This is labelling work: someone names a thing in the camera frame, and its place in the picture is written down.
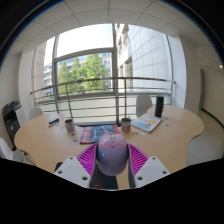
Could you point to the patterned mug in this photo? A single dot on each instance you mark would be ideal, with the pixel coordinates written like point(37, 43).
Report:
point(69, 125)

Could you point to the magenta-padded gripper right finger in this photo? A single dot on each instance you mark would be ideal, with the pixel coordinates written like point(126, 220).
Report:
point(151, 170)

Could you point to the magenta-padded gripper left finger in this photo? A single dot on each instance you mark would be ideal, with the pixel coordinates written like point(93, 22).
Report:
point(73, 170)

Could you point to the white mug red print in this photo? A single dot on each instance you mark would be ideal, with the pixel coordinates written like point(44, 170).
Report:
point(125, 124)

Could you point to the metal balcony railing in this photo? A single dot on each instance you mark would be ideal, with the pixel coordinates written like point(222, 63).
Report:
point(100, 79)

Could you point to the red and blue magazine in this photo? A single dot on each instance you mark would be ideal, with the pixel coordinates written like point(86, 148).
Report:
point(90, 133)

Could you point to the open white booklet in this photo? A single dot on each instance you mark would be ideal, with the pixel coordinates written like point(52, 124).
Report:
point(146, 122)

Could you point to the black printer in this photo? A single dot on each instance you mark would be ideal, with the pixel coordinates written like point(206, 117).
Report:
point(10, 123)

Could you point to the small dark blue box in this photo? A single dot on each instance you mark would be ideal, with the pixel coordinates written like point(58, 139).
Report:
point(54, 121)

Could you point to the white chair wooden legs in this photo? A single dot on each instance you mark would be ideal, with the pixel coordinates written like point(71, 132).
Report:
point(10, 153)

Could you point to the black cylinder speaker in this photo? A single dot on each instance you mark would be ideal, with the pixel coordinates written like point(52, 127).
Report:
point(159, 106)

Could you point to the pink and lilac computer mouse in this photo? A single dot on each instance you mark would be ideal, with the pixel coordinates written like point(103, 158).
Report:
point(112, 155)

